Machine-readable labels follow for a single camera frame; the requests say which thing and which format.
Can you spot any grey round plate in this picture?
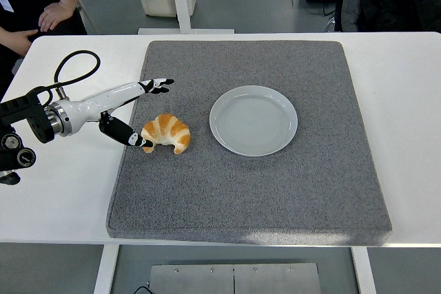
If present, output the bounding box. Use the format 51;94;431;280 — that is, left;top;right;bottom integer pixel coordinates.
209;85;298;157

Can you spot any person's hand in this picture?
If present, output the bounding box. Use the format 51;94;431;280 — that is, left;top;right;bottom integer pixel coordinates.
38;0;76;32
0;28;39;57

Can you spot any croissant bread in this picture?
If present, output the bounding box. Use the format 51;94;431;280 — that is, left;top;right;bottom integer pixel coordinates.
141;113;192;155

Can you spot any grey speckled mat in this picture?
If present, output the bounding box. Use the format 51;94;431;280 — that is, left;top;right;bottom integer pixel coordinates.
105;40;393;247

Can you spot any grey metal plate with screws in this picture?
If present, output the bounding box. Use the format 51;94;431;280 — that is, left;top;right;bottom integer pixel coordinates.
150;263;322;294

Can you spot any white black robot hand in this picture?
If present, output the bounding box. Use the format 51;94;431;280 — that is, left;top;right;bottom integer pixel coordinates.
61;78;175;149

